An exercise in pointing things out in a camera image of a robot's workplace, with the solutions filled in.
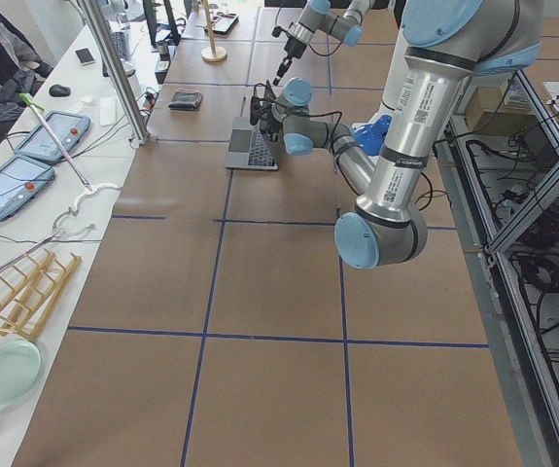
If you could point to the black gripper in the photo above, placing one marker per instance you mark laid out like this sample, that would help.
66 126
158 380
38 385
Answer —
270 118
290 49

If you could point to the grey laptop computer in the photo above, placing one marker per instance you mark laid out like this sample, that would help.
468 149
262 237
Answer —
249 148

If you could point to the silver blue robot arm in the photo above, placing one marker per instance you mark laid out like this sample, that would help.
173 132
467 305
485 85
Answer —
317 15
440 44

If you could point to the wooden stand with round base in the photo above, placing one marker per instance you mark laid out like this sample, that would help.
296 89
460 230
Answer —
213 53

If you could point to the folded grey pink cloth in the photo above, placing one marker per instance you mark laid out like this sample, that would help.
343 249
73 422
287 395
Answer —
185 100

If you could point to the white smartphone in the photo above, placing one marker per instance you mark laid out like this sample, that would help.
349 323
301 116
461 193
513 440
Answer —
85 56

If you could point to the black computer mouse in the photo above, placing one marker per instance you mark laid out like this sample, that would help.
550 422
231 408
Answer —
58 90

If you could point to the near blue teach pendant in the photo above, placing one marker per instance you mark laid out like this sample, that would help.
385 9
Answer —
21 178

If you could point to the wooden dish rack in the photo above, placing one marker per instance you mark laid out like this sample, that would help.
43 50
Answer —
30 291

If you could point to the green glass plate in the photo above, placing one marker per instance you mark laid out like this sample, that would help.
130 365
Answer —
20 366

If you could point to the aluminium frame post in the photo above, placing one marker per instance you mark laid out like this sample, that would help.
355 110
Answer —
101 34

